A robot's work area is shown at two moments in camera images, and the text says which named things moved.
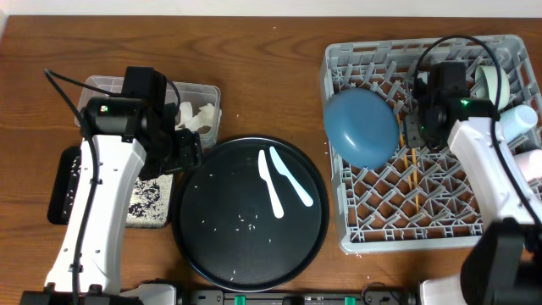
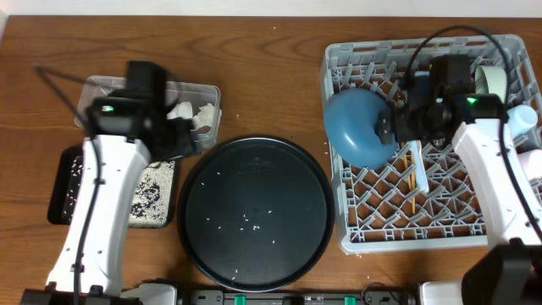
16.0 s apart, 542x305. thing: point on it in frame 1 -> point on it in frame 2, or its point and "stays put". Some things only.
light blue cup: x=517 y=121 stays put
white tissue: x=186 y=113 stays put
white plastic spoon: x=284 y=170 -> x=423 y=184
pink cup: x=530 y=163 stays put
